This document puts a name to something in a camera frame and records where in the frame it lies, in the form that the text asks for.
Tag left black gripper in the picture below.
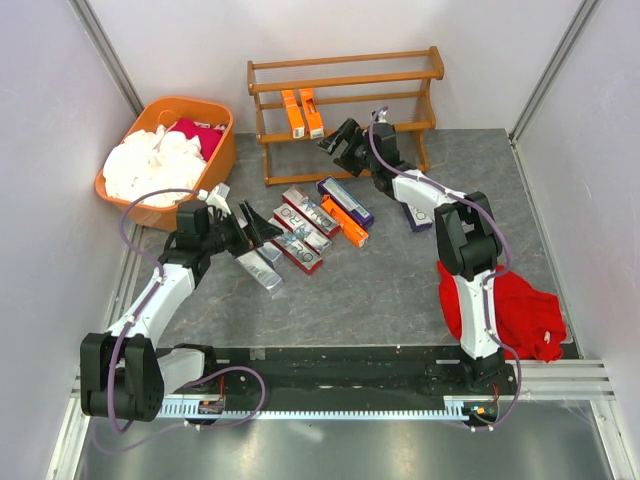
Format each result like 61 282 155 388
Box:
201 201 282 258

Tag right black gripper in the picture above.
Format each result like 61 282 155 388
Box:
315 118 378 178

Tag orange Curaprox toothpaste box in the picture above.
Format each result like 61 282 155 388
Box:
280 90 305 139

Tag purple white R.O toothpaste box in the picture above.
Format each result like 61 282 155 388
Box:
401 203 433 233

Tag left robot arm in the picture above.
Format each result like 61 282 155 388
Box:
80 200 284 423

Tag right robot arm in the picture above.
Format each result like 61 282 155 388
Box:
317 108 507 394

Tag wooden two-tier shelf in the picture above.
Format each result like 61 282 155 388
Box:
247 46 445 187

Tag silver toothpaste box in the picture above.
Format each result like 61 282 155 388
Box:
236 251 283 295
257 241 284 269

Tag red silver r&o box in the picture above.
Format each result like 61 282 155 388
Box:
272 231 323 275
282 185 340 238
273 203 332 257

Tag magenta cloth in bin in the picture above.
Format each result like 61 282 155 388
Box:
169 117 227 161

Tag white crumpled cloths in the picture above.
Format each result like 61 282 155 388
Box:
103 125 206 208

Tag red cloth on table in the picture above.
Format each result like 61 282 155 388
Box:
436 260 567 363

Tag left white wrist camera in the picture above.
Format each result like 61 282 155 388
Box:
197 182 232 216

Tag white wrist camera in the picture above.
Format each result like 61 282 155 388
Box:
370 105 389 124
197 182 232 216

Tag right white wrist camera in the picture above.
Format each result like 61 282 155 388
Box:
370 105 389 124

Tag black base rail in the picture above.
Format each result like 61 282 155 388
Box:
162 344 519 401

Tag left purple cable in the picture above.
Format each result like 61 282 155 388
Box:
89 188 267 455

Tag slotted cable duct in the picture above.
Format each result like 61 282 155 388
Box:
157 395 497 422

